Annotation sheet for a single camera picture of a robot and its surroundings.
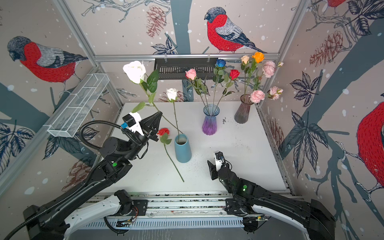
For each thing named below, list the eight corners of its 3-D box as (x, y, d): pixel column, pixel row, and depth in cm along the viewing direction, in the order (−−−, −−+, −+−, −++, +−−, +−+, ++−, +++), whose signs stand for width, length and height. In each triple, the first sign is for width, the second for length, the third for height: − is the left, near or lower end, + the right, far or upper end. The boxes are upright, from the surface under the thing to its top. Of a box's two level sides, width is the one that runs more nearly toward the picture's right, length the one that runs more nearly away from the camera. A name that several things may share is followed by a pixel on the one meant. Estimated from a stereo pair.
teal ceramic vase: (179, 166, 89) (175, 150, 73) (176, 153, 95) (173, 135, 79) (191, 163, 90) (190, 146, 74) (188, 150, 96) (186, 132, 80)
